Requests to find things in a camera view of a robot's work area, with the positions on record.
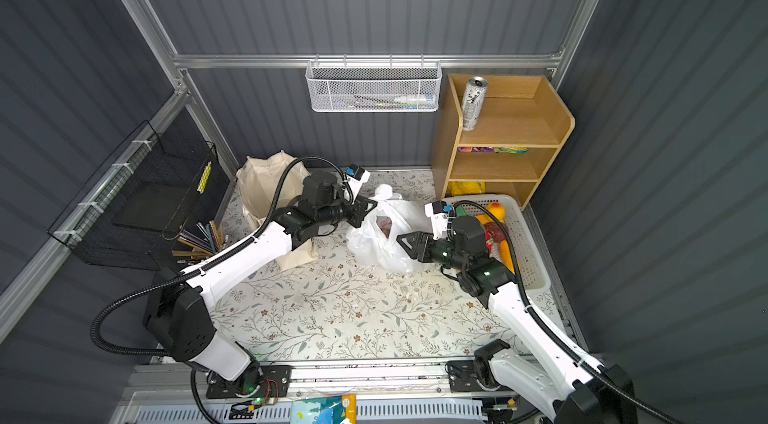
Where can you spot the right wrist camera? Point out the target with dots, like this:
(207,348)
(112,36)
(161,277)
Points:
(440,214)

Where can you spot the left silver drink can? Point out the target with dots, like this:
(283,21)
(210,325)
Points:
(472,102)

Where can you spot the cup of coloured pencils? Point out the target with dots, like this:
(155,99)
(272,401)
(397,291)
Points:
(198,242)

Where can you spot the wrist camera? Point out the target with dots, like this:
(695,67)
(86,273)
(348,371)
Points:
(355,177)
(440,214)

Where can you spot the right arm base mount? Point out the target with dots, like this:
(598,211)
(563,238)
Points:
(466,376)

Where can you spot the floral table mat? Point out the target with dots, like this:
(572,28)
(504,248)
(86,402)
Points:
(338,307)

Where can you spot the yellow long pepper toy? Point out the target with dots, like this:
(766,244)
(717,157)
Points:
(506,255)

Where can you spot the yellow peach toy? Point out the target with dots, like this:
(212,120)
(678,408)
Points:
(497,210)

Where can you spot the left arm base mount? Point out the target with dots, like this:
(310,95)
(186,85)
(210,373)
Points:
(258,383)

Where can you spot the teal printed booklet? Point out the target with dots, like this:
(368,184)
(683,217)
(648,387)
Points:
(325,410)

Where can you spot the black wire wall basket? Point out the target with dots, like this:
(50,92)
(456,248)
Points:
(135,216)

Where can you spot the yellow snack packet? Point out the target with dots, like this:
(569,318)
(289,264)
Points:
(459,188)

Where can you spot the wooden shelf unit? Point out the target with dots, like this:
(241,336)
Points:
(522,127)

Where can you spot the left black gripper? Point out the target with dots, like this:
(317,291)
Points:
(360,208)

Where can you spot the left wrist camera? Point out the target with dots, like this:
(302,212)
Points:
(355,177)

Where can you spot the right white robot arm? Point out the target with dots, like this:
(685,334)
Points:
(565,383)

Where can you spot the white wire wall basket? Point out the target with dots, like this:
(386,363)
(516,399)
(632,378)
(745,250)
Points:
(387,88)

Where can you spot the cream canvas tote bag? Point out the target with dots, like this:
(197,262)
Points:
(257,181)

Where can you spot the white plastic grocery bag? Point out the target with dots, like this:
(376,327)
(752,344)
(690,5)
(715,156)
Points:
(374,244)

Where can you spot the white plastic fruit basket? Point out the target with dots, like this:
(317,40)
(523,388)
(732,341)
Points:
(533,272)

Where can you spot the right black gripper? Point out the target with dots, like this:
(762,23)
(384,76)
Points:
(421,239)

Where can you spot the dark red plum toy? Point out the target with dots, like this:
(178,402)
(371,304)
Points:
(494,233)

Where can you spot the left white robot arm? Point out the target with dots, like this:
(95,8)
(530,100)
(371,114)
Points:
(180,303)

